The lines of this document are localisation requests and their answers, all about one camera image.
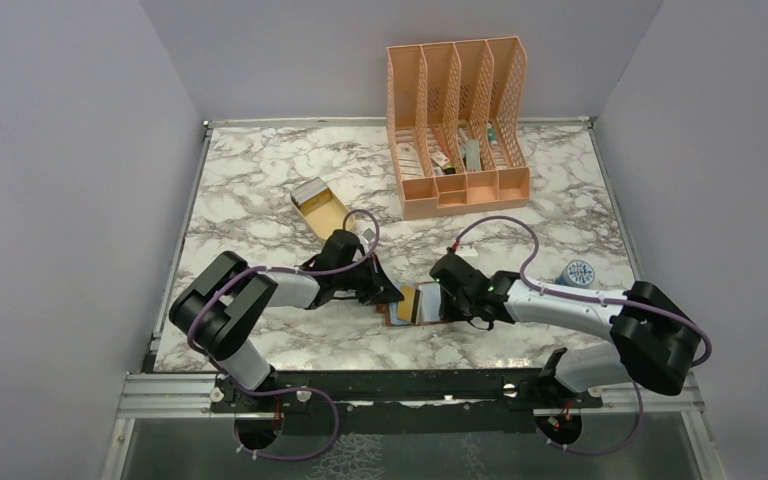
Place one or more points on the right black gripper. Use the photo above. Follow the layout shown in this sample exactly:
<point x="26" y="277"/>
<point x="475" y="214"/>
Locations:
<point x="447" y="312"/>

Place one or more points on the tan oval card tray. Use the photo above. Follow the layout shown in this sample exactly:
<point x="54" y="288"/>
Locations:
<point x="326" y="213"/>

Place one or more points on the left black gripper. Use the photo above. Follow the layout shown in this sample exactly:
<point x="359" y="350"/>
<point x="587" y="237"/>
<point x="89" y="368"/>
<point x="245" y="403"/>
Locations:
<point x="380" y="288"/>

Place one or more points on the brown leather card holder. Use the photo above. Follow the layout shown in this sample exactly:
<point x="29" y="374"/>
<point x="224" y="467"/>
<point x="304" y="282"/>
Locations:
<point x="430" y="307"/>

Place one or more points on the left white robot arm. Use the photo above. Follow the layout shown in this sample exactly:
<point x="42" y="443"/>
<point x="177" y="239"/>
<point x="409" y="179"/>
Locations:
<point x="219" y="309"/>

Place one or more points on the green white tube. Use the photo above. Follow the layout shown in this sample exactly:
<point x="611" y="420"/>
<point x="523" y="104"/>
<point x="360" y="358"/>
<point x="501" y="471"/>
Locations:
<point x="492" y="138"/>

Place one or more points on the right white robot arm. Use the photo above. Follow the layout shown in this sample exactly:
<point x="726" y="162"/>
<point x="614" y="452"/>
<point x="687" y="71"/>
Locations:
<point x="646" y="337"/>

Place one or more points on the orange plastic file organizer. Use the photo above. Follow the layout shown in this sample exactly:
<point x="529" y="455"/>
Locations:
<point x="438" y="96"/>

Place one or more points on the small box in organizer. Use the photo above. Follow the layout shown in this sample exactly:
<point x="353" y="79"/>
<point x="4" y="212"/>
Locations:
<point x="441" y="164"/>

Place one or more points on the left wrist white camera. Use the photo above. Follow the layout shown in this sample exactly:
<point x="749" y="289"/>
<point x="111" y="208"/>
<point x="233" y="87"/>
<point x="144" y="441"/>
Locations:
<point x="368" y="236"/>

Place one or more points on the gold credit card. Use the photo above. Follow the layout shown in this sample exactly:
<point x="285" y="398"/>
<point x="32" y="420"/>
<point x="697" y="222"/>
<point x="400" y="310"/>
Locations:
<point x="407" y="310"/>

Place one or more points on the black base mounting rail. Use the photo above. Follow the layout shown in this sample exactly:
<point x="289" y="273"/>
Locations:
<point x="317" y="403"/>

